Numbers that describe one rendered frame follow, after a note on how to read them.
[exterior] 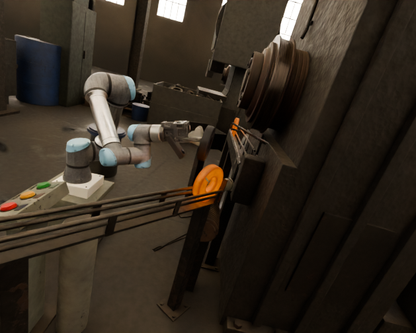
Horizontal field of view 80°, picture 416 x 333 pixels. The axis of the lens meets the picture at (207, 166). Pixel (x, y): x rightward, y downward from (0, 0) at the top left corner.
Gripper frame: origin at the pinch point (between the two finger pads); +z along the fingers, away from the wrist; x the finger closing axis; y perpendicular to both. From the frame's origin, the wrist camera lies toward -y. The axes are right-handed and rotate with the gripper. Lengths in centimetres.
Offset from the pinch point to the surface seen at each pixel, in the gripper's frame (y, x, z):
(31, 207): -11, -48, -44
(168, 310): -82, -17, -18
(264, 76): 24.7, 18.1, 22.9
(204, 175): -9.5, -17.9, 2.4
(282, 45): 37, 22, 30
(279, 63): 30.1, 15.7, 28.6
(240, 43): 70, 291, -9
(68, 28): 96, 255, -253
